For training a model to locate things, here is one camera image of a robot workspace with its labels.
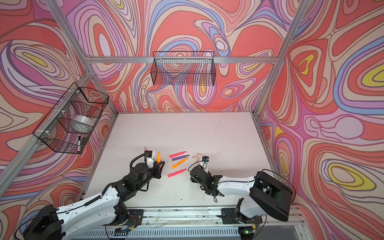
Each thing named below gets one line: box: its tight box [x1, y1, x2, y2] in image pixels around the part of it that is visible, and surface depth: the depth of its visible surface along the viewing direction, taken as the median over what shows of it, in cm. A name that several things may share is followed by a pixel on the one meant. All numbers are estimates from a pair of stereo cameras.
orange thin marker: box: [171, 157, 189, 169], surface depth 93 cm
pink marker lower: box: [166, 168, 187, 178], surface depth 90 cm
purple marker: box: [170, 154, 190, 162], surface depth 96 cm
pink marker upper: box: [168, 151, 187, 159], surface depth 98 cm
